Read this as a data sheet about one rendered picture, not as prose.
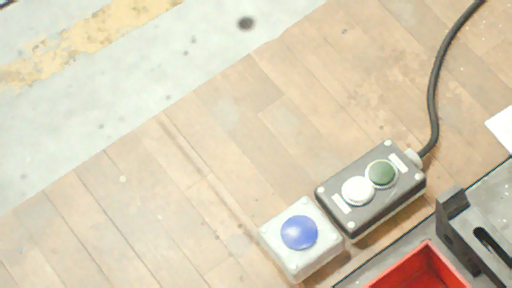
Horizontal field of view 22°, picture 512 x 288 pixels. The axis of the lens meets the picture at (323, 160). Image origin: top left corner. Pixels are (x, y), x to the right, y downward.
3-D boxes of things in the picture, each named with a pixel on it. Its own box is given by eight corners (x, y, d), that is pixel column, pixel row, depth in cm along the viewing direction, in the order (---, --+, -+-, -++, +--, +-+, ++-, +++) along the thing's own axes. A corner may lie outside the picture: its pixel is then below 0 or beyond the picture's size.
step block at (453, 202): (435, 234, 143) (435, 197, 135) (456, 218, 144) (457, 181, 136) (473, 277, 140) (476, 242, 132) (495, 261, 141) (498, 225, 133)
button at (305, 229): (274, 235, 142) (272, 227, 141) (304, 214, 143) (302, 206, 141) (296, 262, 141) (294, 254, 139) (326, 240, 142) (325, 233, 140)
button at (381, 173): (363, 178, 145) (362, 170, 143) (384, 163, 145) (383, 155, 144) (379, 196, 144) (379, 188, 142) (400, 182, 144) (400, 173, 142)
